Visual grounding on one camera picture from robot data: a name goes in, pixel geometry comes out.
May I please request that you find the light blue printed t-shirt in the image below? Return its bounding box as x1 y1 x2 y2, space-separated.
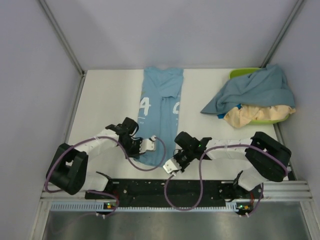
135 67 184 160

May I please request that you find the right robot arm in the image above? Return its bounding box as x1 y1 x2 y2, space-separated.
163 131 292 198

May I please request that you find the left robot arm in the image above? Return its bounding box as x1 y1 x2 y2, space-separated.
44 117 143 199

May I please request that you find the royal blue t-shirt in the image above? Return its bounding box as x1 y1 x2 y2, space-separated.
217 104 242 119

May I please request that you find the cream yellow t-shirt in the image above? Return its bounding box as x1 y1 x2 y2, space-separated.
223 104 296 129

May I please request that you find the green plastic basket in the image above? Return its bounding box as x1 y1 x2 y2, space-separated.
228 66 291 126

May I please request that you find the grey-blue t-shirt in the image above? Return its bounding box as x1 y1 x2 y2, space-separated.
201 64 296 115

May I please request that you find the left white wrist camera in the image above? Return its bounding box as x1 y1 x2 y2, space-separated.
139 135 156 154

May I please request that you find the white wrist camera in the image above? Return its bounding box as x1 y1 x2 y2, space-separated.
162 158 182 176
139 135 156 154

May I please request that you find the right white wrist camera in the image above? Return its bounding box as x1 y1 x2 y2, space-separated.
162 158 182 176

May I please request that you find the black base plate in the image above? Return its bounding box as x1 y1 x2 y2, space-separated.
84 177 265 208

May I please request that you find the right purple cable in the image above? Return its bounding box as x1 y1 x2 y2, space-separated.
163 144 288 218

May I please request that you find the aluminium frame rail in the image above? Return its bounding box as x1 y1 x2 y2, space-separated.
40 180 313 202

